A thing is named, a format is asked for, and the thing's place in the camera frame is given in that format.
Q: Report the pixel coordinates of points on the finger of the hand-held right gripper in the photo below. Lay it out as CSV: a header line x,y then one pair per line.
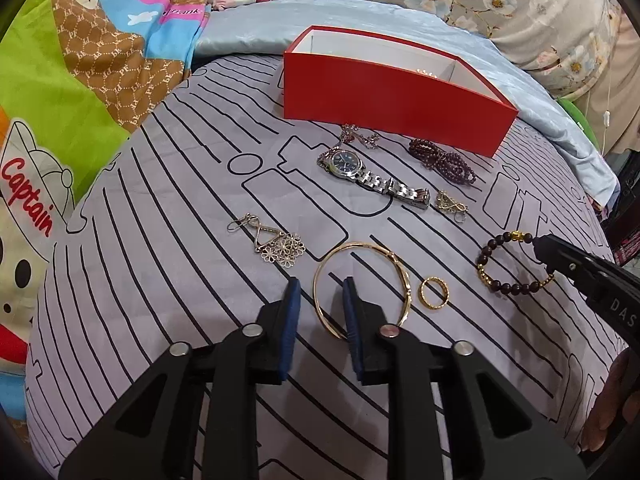
x,y
565,255

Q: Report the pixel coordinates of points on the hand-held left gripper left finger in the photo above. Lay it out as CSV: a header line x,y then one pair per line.
x,y
290,330

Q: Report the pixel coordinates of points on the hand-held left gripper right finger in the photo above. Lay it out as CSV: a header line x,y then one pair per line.
x,y
352,330

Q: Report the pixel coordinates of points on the gold bangle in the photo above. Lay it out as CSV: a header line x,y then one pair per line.
x,y
407,290

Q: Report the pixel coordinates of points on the silver flower earrings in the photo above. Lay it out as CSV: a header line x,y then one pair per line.
x,y
287,252

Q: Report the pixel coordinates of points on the silver wrist watch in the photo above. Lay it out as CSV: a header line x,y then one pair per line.
x,y
345,164

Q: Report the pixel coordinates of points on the red cardboard box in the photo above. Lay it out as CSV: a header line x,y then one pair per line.
x,y
390,95

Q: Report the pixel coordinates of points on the person's right hand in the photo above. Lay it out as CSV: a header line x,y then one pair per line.
x,y
607,405

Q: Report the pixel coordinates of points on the green plastic object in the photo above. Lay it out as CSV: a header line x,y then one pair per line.
x,y
580,115

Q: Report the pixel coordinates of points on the grey line-patterned bed sheet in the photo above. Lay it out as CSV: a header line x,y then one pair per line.
x,y
175,235

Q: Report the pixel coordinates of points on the floral pillow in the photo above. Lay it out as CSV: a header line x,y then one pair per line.
x,y
525,10

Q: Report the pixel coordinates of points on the colourful cartoon monkey blanket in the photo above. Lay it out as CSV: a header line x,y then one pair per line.
x,y
75,35

